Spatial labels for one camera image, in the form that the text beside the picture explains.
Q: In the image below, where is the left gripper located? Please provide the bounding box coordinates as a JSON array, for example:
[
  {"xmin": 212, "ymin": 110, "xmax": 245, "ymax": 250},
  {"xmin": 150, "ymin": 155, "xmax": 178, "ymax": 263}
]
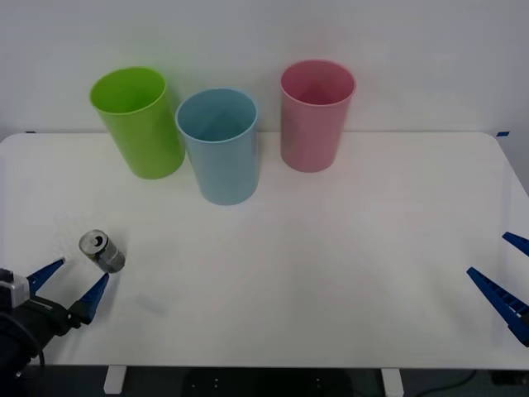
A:
[{"xmin": 12, "ymin": 258, "xmax": 112, "ymax": 351}]

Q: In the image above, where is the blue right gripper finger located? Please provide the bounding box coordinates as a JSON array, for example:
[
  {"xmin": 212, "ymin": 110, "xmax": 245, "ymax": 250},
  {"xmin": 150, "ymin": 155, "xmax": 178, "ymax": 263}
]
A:
[
  {"xmin": 501, "ymin": 232, "xmax": 529, "ymax": 258},
  {"xmin": 466, "ymin": 266, "xmax": 529, "ymax": 348}
]

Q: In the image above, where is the silver drink can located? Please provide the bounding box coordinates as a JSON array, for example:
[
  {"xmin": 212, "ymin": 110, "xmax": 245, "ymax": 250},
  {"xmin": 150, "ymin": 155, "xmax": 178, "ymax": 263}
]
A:
[{"xmin": 79, "ymin": 229, "xmax": 126, "ymax": 275}]

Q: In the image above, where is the white table leg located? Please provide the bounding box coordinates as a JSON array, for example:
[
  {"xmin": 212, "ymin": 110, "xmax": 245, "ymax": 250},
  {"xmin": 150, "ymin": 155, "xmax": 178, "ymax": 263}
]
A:
[
  {"xmin": 379, "ymin": 367, "xmax": 404, "ymax": 396},
  {"xmin": 102, "ymin": 366, "xmax": 127, "ymax": 395}
]

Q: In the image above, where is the green plastic bin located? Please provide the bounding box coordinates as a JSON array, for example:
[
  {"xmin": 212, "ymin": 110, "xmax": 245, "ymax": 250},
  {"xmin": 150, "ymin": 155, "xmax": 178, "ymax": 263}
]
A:
[{"xmin": 88, "ymin": 66, "xmax": 187, "ymax": 180}]

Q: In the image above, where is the pale blue plastic bin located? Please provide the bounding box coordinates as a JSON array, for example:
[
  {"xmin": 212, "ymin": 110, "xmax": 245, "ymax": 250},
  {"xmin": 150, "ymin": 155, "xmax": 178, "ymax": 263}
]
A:
[{"xmin": 174, "ymin": 87, "xmax": 260, "ymax": 206}]

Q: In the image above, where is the pink plastic bin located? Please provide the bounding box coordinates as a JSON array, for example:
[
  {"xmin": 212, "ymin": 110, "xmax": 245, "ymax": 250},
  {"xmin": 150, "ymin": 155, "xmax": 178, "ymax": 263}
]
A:
[{"xmin": 279, "ymin": 59, "xmax": 357, "ymax": 174}]

